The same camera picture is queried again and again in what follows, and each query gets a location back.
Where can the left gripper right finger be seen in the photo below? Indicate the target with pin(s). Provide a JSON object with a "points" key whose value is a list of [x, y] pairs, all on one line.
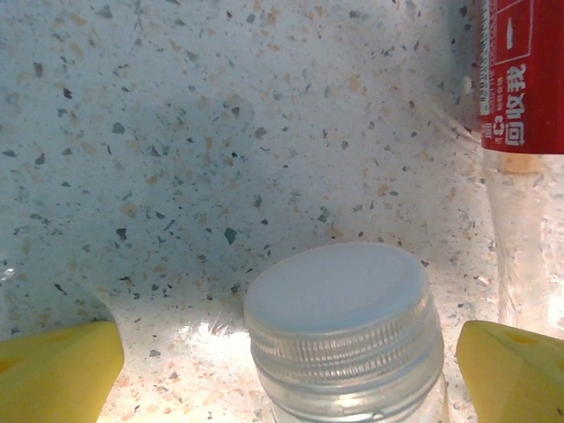
{"points": [[520, 379]]}

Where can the white label square bottle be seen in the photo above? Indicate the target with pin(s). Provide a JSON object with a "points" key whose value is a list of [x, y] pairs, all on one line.
{"points": [[335, 286]]}

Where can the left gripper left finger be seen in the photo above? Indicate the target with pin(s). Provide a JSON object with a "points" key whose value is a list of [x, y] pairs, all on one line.
{"points": [[53, 374]]}

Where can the red label cola bottle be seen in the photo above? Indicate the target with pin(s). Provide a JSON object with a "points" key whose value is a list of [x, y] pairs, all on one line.
{"points": [[529, 88]]}

